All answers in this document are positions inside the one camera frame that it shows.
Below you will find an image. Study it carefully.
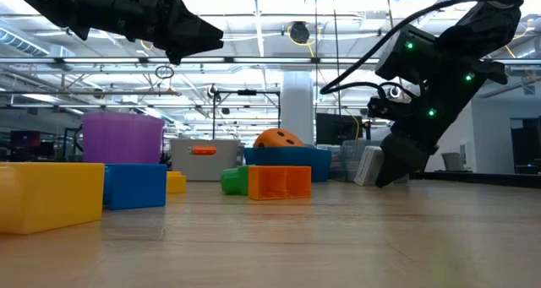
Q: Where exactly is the yellow studded brick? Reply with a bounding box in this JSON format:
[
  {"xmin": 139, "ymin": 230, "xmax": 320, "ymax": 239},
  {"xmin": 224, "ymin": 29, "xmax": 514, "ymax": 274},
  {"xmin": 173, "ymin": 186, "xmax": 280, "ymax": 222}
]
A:
[{"xmin": 167, "ymin": 171, "xmax": 188, "ymax": 195}]

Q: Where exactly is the black aluminium table frame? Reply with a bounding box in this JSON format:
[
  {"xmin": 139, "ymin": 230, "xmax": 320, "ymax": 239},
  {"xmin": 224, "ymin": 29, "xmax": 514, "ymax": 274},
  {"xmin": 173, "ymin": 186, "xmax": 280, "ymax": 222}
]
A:
[{"xmin": 412, "ymin": 169, "xmax": 541, "ymax": 190}]

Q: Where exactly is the orange plastic bin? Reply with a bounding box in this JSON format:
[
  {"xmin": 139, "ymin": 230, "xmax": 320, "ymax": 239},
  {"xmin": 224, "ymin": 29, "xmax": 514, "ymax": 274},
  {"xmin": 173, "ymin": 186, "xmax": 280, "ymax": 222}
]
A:
[{"xmin": 248, "ymin": 165, "xmax": 313, "ymax": 201}]

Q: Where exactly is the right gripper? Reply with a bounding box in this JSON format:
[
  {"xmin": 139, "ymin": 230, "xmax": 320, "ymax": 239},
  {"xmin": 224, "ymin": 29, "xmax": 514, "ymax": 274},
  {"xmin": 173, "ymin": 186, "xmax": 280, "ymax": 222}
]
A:
[{"xmin": 374, "ymin": 59, "xmax": 488, "ymax": 188}]

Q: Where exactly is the green toy brick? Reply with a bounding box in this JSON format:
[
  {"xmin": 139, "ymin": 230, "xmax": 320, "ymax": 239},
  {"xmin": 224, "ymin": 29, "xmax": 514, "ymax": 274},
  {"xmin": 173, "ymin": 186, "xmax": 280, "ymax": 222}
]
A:
[{"xmin": 221, "ymin": 165, "xmax": 250, "ymax": 196}]

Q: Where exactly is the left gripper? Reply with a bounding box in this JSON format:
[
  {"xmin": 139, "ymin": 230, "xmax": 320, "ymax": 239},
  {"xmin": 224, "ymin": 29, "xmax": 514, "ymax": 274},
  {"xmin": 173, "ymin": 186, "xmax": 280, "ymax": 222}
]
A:
[{"xmin": 126, "ymin": 0, "xmax": 225, "ymax": 65}]

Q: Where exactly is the yellow toy brick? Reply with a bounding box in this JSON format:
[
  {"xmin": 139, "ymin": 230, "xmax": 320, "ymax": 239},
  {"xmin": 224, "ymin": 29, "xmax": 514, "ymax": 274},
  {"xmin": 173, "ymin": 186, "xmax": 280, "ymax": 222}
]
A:
[{"xmin": 0, "ymin": 160, "xmax": 106, "ymax": 235}]

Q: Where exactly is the clear grey plastic bin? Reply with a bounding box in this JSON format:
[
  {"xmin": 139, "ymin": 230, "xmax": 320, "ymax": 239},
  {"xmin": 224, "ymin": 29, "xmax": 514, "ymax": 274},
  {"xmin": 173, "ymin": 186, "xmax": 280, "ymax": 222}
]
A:
[{"xmin": 340, "ymin": 139, "xmax": 411, "ymax": 184}]

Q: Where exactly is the blue arched toy brick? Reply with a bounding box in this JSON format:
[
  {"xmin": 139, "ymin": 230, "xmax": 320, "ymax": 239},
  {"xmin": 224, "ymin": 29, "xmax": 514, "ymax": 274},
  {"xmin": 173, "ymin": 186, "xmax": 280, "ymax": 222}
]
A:
[{"xmin": 103, "ymin": 163, "xmax": 168, "ymax": 209}]

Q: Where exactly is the black monitor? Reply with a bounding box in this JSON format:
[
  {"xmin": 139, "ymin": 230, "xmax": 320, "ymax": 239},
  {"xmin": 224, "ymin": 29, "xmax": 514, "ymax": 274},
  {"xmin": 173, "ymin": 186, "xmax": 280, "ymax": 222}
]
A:
[{"xmin": 315, "ymin": 112, "xmax": 364, "ymax": 145}]

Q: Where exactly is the white plastic bin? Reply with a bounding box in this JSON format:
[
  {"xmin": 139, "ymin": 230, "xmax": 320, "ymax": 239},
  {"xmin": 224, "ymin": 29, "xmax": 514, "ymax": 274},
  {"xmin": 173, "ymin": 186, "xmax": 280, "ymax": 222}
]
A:
[{"xmin": 170, "ymin": 139, "xmax": 240, "ymax": 182}]

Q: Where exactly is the blue patterned card box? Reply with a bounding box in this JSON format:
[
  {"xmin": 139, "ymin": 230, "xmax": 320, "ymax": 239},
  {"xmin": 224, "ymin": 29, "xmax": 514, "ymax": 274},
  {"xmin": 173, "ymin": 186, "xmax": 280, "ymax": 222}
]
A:
[{"xmin": 353, "ymin": 145, "xmax": 385, "ymax": 187}]

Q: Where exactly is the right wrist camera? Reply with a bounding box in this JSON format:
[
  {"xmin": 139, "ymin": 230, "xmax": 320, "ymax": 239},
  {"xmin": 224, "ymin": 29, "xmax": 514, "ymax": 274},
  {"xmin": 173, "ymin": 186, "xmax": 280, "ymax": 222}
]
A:
[{"xmin": 366, "ymin": 94, "xmax": 419, "ymax": 121}]

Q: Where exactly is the purple pumpkin-face bucket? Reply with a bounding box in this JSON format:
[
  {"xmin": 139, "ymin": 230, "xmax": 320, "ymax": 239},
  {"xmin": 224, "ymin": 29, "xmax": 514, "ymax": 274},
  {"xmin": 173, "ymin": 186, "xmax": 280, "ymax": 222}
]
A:
[{"xmin": 63, "ymin": 111, "xmax": 165, "ymax": 165}]

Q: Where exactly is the black cabinet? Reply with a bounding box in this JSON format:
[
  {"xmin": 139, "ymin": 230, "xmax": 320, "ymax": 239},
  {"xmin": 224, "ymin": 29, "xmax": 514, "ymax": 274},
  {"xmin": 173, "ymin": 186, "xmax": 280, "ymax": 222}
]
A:
[{"xmin": 510, "ymin": 117, "xmax": 541, "ymax": 175}]

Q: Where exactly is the dark background monitor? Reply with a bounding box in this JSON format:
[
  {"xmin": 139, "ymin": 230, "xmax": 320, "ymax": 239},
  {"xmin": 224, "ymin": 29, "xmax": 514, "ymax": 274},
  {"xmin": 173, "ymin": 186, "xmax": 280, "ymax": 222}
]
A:
[{"xmin": 10, "ymin": 129, "xmax": 42, "ymax": 149}]

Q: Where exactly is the white building column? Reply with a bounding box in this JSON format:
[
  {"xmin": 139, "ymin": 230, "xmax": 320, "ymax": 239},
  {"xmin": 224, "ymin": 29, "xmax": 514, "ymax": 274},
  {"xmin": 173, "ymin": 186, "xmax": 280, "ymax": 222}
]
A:
[{"xmin": 281, "ymin": 70, "xmax": 316, "ymax": 148}]

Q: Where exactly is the yellow hanging cable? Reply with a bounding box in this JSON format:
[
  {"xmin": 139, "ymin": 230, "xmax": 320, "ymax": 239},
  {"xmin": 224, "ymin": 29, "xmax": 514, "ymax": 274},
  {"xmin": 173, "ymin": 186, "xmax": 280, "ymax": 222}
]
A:
[{"xmin": 385, "ymin": 0, "xmax": 396, "ymax": 30}]

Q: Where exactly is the orange foam die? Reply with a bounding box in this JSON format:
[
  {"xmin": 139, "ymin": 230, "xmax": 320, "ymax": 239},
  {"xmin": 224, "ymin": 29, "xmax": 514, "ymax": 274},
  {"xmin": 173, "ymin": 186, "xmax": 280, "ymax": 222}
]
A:
[{"xmin": 252, "ymin": 128, "xmax": 305, "ymax": 149}]

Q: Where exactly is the teal plastic bin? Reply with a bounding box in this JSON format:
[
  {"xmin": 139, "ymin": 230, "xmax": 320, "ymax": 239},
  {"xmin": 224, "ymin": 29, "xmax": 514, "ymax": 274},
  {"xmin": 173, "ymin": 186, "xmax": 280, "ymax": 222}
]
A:
[{"xmin": 243, "ymin": 146, "xmax": 333, "ymax": 183}]

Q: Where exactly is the grey chair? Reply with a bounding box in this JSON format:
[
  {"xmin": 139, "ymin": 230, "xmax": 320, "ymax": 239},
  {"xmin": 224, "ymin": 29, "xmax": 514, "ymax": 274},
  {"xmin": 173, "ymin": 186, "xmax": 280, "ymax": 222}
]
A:
[{"xmin": 441, "ymin": 151, "xmax": 466, "ymax": 172}]

